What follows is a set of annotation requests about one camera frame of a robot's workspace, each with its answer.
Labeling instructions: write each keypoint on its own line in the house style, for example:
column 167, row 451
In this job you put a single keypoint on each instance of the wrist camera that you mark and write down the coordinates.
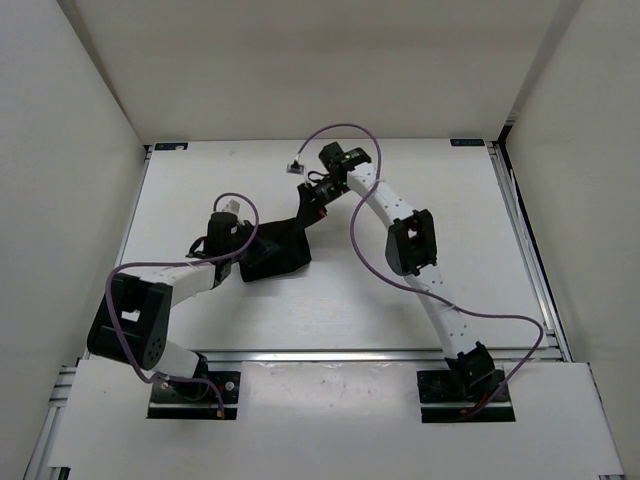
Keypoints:
column 232, row 208
column 296, row 168

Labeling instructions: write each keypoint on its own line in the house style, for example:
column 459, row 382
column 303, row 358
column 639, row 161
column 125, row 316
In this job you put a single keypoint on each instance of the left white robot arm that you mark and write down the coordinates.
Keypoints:
column 131, row 324

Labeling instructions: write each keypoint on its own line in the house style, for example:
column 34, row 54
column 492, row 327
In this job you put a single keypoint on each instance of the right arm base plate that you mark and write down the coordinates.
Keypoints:
column 442, row 401

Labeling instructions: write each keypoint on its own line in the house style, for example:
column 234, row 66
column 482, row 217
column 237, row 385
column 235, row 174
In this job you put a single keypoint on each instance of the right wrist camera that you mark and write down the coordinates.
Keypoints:
column 296, row 168

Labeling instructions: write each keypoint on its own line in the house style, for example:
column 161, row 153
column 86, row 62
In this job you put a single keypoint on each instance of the left blue label sticker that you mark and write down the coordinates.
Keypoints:
column 171, row 146

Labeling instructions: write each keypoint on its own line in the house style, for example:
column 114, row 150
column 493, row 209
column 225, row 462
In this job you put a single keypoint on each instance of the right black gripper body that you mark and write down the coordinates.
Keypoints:
column 323, row 193

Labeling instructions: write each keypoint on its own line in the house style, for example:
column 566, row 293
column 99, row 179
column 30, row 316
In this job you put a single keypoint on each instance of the blue label sticker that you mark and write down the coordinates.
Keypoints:
column 467, row 142
column 171, row 146

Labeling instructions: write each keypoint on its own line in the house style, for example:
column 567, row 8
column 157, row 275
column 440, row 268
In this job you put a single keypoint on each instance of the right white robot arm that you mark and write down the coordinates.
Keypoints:
column 411, row 254

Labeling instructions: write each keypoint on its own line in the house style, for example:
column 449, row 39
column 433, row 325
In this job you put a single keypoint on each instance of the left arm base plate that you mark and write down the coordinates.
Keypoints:
column 182, row 401

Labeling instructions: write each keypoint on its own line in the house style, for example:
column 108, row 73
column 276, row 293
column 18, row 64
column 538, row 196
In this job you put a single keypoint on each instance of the black skirt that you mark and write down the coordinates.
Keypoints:
column 279, row 248

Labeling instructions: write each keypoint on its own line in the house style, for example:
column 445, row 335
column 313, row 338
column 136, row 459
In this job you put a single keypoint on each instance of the front aluminium rail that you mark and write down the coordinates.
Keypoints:
column 402, row 355

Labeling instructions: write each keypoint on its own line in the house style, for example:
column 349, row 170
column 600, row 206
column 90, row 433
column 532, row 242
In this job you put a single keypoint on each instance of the right blue label sticker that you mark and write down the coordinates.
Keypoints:
column 467, row 142

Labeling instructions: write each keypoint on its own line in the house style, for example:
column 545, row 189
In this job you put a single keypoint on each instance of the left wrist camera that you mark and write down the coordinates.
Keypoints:
column 232, row 208

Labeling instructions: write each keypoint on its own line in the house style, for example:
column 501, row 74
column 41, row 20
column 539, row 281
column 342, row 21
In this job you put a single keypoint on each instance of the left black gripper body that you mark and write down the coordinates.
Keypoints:
column 241, row 233

